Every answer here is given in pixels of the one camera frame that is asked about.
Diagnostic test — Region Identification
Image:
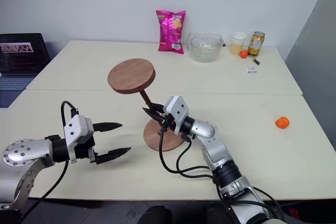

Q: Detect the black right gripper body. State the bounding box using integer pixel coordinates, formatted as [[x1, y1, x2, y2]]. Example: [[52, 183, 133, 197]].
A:
[[156, 113, 176, 133]]

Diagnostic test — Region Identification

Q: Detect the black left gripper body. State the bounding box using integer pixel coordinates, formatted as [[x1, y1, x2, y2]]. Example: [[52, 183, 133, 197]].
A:
[[74, 134, 100, 166]]

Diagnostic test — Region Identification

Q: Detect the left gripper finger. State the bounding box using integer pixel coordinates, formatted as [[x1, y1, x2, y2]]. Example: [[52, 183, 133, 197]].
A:
[[92, 122, 123, 132], [95, 147, 132, 165]]

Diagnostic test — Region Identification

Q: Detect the wooden pole with round disc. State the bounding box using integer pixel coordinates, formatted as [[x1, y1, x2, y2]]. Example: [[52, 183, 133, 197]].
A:
[[107, 58, 156, 112]]

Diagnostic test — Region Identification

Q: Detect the round wooden base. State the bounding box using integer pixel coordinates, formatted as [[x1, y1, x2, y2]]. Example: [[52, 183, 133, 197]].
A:
[[143, 118, 185, 152]]

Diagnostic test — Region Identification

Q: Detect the clear glass bowl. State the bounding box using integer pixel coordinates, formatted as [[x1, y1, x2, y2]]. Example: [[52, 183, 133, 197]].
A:
[[186, 31, 224, 63]]

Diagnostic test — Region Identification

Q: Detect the pink chip bag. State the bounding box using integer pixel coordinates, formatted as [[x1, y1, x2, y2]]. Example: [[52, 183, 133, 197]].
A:
[[155, 9, 187, 55]]

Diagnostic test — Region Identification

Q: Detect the white paper cup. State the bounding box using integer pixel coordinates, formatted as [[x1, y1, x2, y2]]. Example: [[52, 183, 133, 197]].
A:
[[230, 31, 248, 57]]

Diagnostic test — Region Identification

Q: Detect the black laptop computer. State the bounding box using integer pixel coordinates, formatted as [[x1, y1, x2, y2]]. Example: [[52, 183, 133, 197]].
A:
[[0, 33, 51, 108]]

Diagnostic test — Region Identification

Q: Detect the orange mandarin fruit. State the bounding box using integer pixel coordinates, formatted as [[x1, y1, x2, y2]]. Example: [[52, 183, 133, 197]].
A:
[[275, 116, 291, 130]]

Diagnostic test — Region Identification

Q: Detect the gold green drink can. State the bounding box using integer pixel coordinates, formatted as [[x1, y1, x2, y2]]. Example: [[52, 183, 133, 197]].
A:
[[247, 30, 266, 57]]

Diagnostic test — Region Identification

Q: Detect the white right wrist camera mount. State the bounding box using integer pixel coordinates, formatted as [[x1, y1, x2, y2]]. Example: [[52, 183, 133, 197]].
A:
[[163, 95, 190, 134]]

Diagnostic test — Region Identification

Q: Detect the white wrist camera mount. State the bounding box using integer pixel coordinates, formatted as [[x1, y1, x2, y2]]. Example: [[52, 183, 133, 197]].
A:
[[64, 114, 95, 163], [163, 95, 190, 134]]

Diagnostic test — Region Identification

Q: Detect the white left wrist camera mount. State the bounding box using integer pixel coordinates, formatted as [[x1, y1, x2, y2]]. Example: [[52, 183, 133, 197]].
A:
[[64, 114, 95, 163]]

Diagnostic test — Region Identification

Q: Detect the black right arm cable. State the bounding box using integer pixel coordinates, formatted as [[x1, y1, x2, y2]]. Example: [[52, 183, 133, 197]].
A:
[[157, 119, 222, 180]]

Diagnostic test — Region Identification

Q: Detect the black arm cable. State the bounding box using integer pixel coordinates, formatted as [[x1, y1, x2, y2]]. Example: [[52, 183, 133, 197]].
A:
[[22, 100, 80, 219], [157, 119, 222, 180]]

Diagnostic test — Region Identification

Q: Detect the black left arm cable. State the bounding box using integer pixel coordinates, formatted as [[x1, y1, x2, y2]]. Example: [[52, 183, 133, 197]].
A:
[[22, 100, 80, 219]]

